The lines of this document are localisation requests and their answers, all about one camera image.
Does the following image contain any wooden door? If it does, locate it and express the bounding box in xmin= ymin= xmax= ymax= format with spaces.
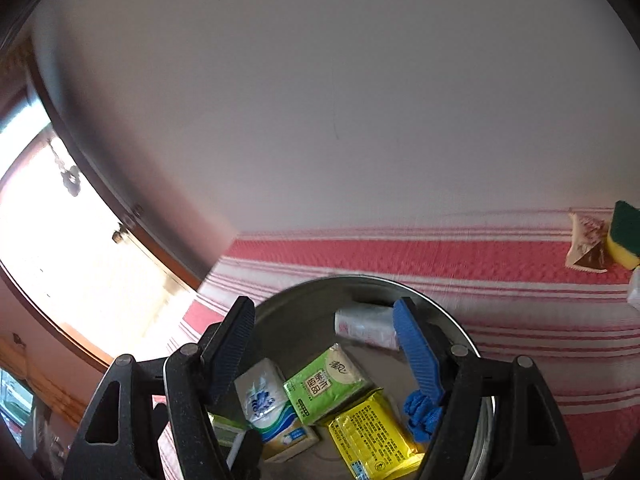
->
xmin=0 ymin=45 xmax=236 ymax=366

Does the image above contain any white plastic packet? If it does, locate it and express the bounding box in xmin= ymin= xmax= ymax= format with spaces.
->
xmin=626 ymin=267 xmax=640 ymax=311

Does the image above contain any brown white snack packet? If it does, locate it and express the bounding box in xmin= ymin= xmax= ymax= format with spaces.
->
xmin=567 ymin=211 xmax=610 ymax=274

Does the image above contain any white pink tissue packet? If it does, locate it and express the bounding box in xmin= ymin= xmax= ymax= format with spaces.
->
xmin=334 ymin=305 xmax=401 ymax=351

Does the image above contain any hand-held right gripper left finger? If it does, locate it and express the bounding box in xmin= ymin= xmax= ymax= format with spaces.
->
xmin=62 ymin=296 xmax=263 ymax=480

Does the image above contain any dark hanging door ornament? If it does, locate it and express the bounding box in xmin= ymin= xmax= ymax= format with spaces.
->
xmin=47 ymin=137 xmax=83 ymax=198

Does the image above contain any red striped tablecloth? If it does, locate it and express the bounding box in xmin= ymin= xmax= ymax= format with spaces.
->
xmin=160 ymin=207 xmax=640 ymax=480

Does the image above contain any round metal basin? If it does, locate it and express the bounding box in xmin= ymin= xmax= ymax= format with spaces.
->
xmin=200 ymin=275 xmax=496 ymax=480

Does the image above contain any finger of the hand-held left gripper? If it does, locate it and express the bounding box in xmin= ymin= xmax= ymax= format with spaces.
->
xmin=227 ymin=430 xmax=262 ymax=480

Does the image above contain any yellow plastic packet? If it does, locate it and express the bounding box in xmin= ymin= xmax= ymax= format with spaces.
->
xmin=327 ymin=392 xmax=426 ymax=480

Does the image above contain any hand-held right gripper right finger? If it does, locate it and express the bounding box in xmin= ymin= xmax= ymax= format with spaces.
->
xmin=392 ymin=297 xmax=583 ymax=480

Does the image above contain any green yellow sponge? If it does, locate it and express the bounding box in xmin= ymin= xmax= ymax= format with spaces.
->
xmin=606 ymin=200 xmax=640 ymax=268

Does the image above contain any pale green tissue packet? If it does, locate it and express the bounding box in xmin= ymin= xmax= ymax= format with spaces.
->
xmin=209 ymin=412 xmax=251 ymax=448

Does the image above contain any white blue tissue packet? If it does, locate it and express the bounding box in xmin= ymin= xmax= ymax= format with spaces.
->
xmin=234 ymin=359 xmax=321 ymax=462

